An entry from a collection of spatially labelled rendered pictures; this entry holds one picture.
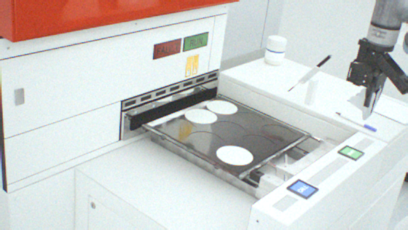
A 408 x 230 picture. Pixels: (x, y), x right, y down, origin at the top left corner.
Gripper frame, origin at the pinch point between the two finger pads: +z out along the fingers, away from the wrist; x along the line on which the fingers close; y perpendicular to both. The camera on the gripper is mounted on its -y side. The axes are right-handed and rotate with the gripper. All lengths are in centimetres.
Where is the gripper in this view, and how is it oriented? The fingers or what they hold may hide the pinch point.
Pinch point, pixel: (368, 116)
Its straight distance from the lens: 143.5
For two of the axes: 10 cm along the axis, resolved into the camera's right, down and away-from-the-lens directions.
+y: -7.7, -3.6, 5.2
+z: -1.2, 8.9, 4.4
